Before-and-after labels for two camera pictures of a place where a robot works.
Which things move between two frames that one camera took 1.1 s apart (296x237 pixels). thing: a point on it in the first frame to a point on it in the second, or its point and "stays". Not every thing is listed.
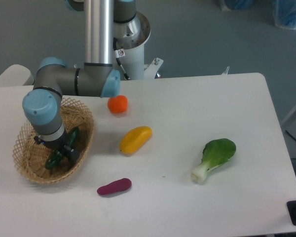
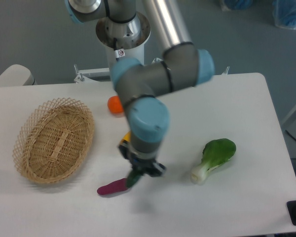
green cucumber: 55,158 to 132,178
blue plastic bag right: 289,14 stays
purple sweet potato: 117,185 stays
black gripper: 73,154 to 147,167
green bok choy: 216,153 stays
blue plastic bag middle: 239,5 stays
